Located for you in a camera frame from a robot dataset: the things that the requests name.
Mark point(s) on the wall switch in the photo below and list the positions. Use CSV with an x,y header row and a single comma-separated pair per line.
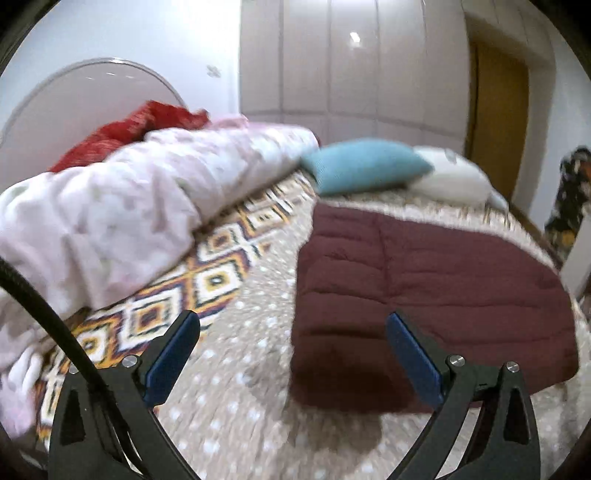
x,y
213,71

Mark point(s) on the pink floral blanket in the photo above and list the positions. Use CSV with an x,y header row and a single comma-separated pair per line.
x,y
89,237

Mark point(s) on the glossy white wardrobe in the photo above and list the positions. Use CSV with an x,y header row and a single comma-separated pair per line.
x,y
397,70

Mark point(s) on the geometric patterned bed sheet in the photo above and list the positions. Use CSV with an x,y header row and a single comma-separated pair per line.
x,y
184,286

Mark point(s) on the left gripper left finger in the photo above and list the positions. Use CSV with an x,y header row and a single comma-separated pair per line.
x,y
112,432

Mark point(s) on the red patterned fabric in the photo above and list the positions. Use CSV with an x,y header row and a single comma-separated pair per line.
x,y
151,116

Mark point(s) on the brown wooden door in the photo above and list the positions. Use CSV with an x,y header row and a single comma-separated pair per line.
x,y
499,103

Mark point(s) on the maroon quilted puffer coat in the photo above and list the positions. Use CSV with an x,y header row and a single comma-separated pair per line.
x,y
477,294

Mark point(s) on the white plush pillow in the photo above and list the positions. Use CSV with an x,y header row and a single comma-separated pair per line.
x,y
456,180

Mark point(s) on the cluttered white shelf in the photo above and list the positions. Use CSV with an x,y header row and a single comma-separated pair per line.
x,y
568,227

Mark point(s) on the teal pillow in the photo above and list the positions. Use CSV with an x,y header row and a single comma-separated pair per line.
x,y
363,165

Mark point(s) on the round beige headboard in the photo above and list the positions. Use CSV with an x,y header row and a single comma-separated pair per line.
x,y
71,104

